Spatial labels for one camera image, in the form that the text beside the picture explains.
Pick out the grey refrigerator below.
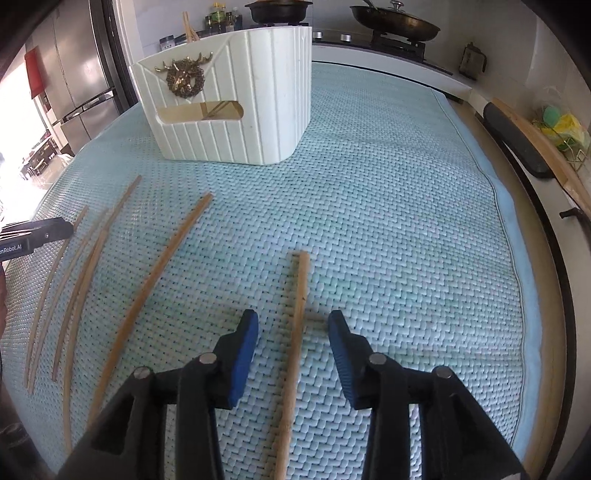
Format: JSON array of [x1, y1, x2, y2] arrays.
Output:
[[27, 0, 117, 158]]

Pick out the wooden furniture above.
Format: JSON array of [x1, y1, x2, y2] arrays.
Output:
[[20, 133, 61, 179]]

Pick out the plastic bag with sponges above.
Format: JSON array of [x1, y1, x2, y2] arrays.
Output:
[[530, 87, 591, 163]]

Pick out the red hanging cloth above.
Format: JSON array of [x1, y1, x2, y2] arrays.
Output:
[[23, 48, 47, 100]]

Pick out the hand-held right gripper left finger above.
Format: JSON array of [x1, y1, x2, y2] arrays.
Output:
[[55, 309, 259, 480]]

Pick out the black pot with red lid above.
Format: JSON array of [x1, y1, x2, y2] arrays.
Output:
[[244, 0, 315, 27]]

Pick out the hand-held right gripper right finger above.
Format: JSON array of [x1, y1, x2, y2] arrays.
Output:
[[329, 310, 527, 480]]

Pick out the black gas stove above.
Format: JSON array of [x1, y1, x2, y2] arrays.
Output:
[[311, 24, 454, 75]]

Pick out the oil bottle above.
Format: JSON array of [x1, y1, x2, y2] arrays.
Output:
[[205, 2, 228, 36]]

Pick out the cream ribbed utensil holder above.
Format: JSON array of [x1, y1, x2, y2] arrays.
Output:
[[128, 25, 313, 166]]

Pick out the wooden cutting board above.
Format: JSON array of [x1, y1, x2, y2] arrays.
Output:
[[489, 96, 591, 214]]

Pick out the light blue woven mat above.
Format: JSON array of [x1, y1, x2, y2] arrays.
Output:
[[0, 62, 543, 480]]

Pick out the dark glass kettle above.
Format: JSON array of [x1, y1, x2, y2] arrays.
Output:
[[459, 42, 488, 82]]

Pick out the wok with glass lid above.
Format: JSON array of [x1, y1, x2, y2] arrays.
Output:
[[349, 0, 442, 43]]

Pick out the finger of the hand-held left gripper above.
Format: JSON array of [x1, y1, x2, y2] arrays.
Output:
[[0, 218, 75, 243]]

